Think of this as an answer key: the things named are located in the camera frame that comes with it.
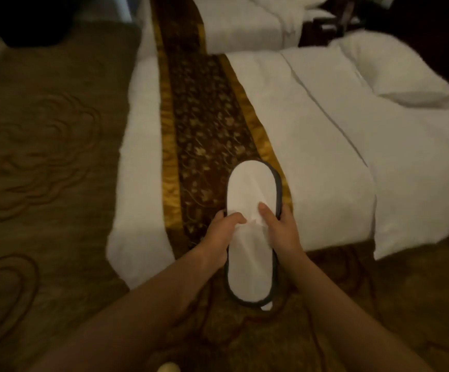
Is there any person's left hand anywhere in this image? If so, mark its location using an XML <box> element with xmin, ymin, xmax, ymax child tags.
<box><xmin>199</xmin><ymin>209</ymin><xmax>248</xmax><ymax>272</ymax></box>

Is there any person's right hand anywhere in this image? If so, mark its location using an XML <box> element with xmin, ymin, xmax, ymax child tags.
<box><xmin>258</xmin><ymin>201</ymin><xmax>307</xmax><ymax>269</ymax></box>

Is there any person's right forearm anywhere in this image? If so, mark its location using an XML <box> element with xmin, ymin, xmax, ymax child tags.
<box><xmin>282</xmin><ymin>251</ymin><xmax>436</xmax><ymax>372</ymax></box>

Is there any person's left forearm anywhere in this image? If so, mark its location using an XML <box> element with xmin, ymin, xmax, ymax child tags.
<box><xmin>27</xmin><ymin>247</ymin><xmax>229</xmax><ymax>372</ymax></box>

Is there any white bed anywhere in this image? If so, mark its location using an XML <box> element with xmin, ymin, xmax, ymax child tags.
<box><xmin>106</xmin><ymin>28</ymin><xmax>449</xmax><ymax>290</ymax></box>
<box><xmin>135</xmin><ymin>0</ymin><xmax>336</xmax><ymax>60</ymax></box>

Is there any white pillow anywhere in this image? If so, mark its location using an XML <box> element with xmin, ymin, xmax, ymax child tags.
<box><xmin>331</xmin><ymin>29</ymin><xmax>449</xmax><ymax>109</ymax></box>

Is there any dark wooden headboard panel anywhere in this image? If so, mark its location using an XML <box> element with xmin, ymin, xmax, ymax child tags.
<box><xmin>363</xmin><ymin>0</ymin><xmax>449</xmax><ymax>103</ymax></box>

